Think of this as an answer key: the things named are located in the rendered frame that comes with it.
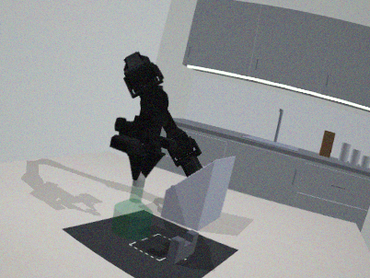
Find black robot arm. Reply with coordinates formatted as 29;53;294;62
114;52;202;178

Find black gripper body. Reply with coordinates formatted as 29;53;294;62
110;111;177;155

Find dark grey flat mat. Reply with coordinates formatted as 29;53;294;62
62;215;238;278

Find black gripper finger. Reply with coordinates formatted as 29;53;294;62
126;154;148;180
142;149;166;178

